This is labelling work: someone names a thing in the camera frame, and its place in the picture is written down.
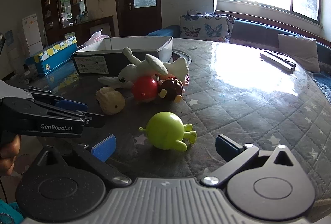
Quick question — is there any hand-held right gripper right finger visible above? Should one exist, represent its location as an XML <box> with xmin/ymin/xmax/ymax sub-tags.
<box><xmin>201</xmin><ymin>134</ymin><xmax>309</xmax><ymax>186</ymax></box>

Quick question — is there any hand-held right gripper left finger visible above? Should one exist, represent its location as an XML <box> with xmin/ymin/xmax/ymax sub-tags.
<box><xmin>36</xmin><ymin>134</ymin><xmax>131</xmax><ymax>186</ymax></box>

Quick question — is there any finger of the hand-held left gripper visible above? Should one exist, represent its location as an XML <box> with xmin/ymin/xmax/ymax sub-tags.
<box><xmin>24</xmin><ymin>87</ymin><xmax>88</xmax><ymax>111</ymax></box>
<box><xmin>31</xmin><ymin>101</ymin><xmax>106</xmax><ymax>129</ymax></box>

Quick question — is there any tan ridged toy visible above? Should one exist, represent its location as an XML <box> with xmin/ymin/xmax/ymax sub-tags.
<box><xmin>96</xmin><ymin>87</ymin><xmax>126</xmax><ymax>115</ymax></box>

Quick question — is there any red round toy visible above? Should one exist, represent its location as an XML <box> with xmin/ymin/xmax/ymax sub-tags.
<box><xmin>131</xmin><ymin>76</ymin><xmax>160</xmax><ymax>104</ymax></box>

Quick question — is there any green round toy figure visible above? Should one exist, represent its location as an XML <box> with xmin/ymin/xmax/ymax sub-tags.
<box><xmin>139</xmin><ymin>111</ymin><xmax>197</xmax><ymax>151</ymax></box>

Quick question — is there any grey cardboard box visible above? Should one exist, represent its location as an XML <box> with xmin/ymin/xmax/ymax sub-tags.
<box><xmin>71</xmin><ymin>36</ymin><xmax>173</xmax><ymax>75</ymax></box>

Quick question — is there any doll figurine with red dress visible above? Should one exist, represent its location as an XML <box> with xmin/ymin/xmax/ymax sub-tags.
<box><xmin>158</xmin><ymin>77</ymin><xmax>186</xmax><ymax>104</ymax></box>

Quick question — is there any white plush toy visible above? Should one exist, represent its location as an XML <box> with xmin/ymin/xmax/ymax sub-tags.
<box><xmin>98</xmin><ymin>47</ymin><xmax>190</xmax><ymax>90</ymax></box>

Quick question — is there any grey quilted desktop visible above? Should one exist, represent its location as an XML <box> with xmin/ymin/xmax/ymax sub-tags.
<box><xmin>5</xmin><ymin>37</ymin><xmax>331</xmax><ymax>211</ymax></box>

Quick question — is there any person's left hand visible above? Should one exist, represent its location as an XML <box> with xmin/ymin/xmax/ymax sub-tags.
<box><xmin>0</xmin><ymin>135</ymin><xmax>21</xmax><ymax>177</ymax></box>

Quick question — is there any blue box with dots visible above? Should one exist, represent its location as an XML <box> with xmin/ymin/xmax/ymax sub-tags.
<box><xmin>25</xmin><ymin>36</ymin><xmax>78</xmax><ymax>77</ymax></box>

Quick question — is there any pink plastic bag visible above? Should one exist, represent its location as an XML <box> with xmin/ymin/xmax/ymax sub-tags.
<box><xmin>82</xmin><ymin>28</ymin><xmax>111</xmax><ymax>47</ymax></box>

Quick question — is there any dark wooden cabinet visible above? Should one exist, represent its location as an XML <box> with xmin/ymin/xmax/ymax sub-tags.
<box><xmin>40</xmin><ymin>0</ymin><xmax>114</xmax><ymax>47</ymax></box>

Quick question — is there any white refrigerator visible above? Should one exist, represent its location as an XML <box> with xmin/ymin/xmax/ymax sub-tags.
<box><xmin>21</xmin><ymin>13</ymin><xmax>43</xmax><ymax>56</ymax></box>

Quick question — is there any teal cloth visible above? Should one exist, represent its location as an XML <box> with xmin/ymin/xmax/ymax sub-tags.
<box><xmin>0</xmin><ymin>200</ymin><xmax>24</xmax><ymax>224</ymax></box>

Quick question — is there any silver remote control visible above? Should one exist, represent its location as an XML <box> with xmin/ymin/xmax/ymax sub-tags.
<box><xmin>260</xmin><ymin>53</ymin><xmax>294</xmax><ymax>74</ymax></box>

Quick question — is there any round metal table insert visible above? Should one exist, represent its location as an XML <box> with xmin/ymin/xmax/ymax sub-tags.
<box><xmin>172</xmin><ymin>49</ymin><xmax>192</xmax><ymax>67</ymax></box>

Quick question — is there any blue sofa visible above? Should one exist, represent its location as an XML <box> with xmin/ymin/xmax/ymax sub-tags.
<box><xmin>147</xmin><ymin>18</ymin><xmax>331</xmax><ymax>105</ymax></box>

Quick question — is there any white pillow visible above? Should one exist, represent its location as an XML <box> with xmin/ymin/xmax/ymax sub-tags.
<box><xmin>278</xmin><ymin>33</ymin><xmax>320</xmax><ymax>73</ymax></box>

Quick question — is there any grey patterned pillow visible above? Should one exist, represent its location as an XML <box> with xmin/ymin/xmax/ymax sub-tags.
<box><xmin>187</xmin><ymin>9</ymin><xmax>236</xmax><ymax>42</ymax></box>

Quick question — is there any black cable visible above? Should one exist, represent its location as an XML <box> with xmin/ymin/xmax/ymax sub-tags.
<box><xmin>0</xmin><ymin>177</ymin><xmax>9</xmax><ymax>205</ymax></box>

